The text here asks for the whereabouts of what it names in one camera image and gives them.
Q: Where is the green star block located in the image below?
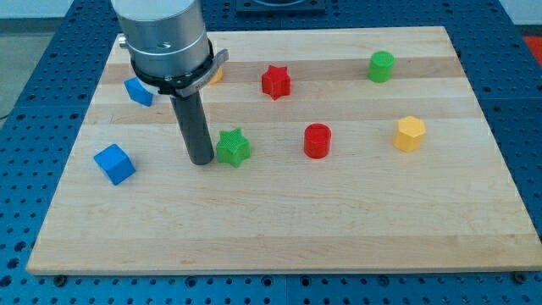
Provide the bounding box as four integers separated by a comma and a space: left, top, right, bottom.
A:
216, 128, 252, 168

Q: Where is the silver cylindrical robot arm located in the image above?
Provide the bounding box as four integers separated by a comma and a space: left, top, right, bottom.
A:
112, 0, 229, 97

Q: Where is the yellow block behind arm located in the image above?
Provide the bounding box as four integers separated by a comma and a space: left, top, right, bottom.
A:
208, 67, 224, 85

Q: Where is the red star block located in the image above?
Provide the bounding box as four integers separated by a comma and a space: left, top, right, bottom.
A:
261, 65, 291, 100

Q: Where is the red cylinder block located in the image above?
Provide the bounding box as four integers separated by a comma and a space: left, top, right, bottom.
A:
303, 123, 332, 159

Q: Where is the wooden board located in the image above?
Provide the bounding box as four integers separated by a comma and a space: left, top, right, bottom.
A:
27, 26, 541, 275

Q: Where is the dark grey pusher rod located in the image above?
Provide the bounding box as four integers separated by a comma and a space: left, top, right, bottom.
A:
170, 92, 214, 165

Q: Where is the green cylinder block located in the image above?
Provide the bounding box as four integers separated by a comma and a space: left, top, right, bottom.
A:
368, 51, 395, 83

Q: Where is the yellow hexagon block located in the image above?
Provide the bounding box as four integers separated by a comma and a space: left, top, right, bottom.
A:
392, 116, 426, 153

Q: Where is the blue block rear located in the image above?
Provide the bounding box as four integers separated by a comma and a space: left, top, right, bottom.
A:
124, 77, 153, 107

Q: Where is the blue cube block front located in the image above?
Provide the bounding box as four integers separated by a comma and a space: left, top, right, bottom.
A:
93, 144, 136, 186

